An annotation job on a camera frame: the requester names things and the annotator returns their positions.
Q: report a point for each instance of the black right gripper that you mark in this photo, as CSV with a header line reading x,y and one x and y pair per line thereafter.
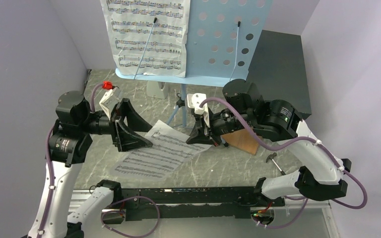
x,y
199,136

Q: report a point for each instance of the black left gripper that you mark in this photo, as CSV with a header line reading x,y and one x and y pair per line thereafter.
x,y
122,136

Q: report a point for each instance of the sheet music page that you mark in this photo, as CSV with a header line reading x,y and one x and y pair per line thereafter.
x,y
169,151
148,37

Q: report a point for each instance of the white metronome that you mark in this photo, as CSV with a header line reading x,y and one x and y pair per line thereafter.
x,y
156,89

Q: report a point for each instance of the light blue music stand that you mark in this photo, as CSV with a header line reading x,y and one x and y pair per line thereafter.
x,y
222,37

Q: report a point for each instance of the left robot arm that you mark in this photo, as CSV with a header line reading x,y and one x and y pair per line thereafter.
x,y
66,148

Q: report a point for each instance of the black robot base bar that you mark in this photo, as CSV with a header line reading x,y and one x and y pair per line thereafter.
x,y
192,202

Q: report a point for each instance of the wooden board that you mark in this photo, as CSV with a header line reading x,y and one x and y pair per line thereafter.
x,y
242,140

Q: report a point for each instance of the dark green metal rack unit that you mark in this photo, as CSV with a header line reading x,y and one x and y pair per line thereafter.
x,y
278,70

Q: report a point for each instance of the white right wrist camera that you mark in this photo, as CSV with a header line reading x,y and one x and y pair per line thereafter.
x,y
194,101

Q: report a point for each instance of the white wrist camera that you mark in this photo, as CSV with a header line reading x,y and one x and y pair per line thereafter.
x,y
112,96
194,101

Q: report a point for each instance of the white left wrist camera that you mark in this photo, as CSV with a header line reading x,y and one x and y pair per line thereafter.
x,y
112,96

